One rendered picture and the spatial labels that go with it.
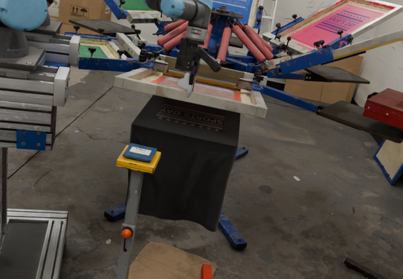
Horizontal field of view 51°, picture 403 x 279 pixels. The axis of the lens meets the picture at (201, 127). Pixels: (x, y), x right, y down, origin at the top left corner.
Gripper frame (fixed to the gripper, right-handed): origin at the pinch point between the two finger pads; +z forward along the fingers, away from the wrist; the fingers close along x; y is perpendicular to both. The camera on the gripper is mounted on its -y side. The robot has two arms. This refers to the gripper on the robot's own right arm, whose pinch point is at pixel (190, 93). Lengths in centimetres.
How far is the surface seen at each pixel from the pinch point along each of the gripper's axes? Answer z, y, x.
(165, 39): -14, 34, -127
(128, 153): 21.3, 15.3, 20.4
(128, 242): 58, 11, 13
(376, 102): -6, -90, -64
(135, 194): 37.3, 11.1, 16.2
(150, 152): 20.6, 8.7, 16.1
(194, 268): 105, -17, -58
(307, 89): 26, -128, -465
